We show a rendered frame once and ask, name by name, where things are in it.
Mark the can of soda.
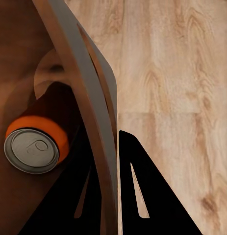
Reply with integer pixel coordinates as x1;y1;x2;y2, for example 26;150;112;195
4;88;82;174

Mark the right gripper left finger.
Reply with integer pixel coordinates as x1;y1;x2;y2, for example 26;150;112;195
18;138;102;235

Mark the trash can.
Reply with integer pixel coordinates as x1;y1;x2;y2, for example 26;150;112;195
0;0;118;235

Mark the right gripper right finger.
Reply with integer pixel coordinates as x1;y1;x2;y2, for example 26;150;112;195
119;130;202;235

